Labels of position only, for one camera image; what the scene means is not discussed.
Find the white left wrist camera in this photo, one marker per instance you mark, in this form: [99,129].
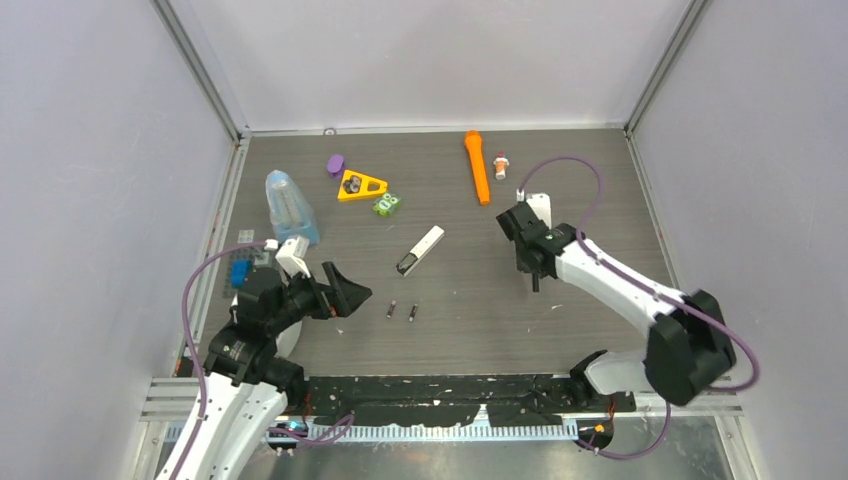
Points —
[290,254]

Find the yellow triangle shape toy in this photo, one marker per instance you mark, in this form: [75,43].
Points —
[371,187]

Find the green owl toy block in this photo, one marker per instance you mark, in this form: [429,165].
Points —
[386,204]

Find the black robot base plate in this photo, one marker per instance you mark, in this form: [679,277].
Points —
[455,400]

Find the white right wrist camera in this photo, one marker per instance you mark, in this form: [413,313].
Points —
[540,203]

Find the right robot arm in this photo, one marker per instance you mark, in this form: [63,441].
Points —
[687,347]

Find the grey lego baseplate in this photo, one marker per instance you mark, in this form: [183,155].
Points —
[256,254]

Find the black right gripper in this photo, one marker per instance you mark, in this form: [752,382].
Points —
[519,266]

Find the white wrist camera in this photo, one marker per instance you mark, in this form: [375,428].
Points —
[290,254]
[540,203]

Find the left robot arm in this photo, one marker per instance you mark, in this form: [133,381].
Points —
[244,383]

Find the white rectangular thermometer device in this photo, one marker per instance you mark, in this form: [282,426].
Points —
[419,251]

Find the blue transparent plastic container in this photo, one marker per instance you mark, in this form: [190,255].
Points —
[290,213]

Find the purple cylinder toy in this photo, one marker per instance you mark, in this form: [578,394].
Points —
[336,166]

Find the blue lego brick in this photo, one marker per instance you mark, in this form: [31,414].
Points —
[239,271]

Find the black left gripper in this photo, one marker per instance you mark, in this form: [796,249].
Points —
[349,296]

